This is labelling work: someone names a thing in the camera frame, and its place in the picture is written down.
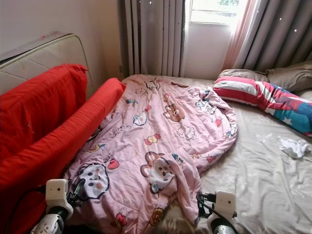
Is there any quilted white green mattress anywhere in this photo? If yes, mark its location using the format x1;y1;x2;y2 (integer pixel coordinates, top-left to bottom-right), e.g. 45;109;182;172
0;35;93;98

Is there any beige leaf print bed sheet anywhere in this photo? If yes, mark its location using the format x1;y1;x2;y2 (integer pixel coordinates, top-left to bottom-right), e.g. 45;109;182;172
122;74;312;234

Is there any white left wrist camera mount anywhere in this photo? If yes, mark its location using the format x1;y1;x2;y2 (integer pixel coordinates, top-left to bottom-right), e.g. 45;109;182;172
45;179;69;208

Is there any pink cartoon print quilt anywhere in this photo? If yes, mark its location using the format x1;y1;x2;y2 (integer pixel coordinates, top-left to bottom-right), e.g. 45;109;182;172
63;74;238;234

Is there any long red fabric cushion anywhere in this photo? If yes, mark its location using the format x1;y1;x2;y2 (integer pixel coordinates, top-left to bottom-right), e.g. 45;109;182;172
0;78;126;234

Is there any pink sheer curtain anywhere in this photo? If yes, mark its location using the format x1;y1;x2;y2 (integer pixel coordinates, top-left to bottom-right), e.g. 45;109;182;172
222;0;260;70

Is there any bright window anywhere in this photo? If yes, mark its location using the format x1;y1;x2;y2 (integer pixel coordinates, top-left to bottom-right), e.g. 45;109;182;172
189;0;249;25

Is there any crumpled white cloth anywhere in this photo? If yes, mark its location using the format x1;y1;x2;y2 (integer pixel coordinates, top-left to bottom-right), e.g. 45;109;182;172
279;136;312;159

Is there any red white striped pillow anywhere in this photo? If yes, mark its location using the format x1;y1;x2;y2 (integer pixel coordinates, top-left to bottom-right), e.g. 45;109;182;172
213;76;312;138

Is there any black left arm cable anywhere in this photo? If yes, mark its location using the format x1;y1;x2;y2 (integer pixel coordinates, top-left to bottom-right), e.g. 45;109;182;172
5;188;47;234

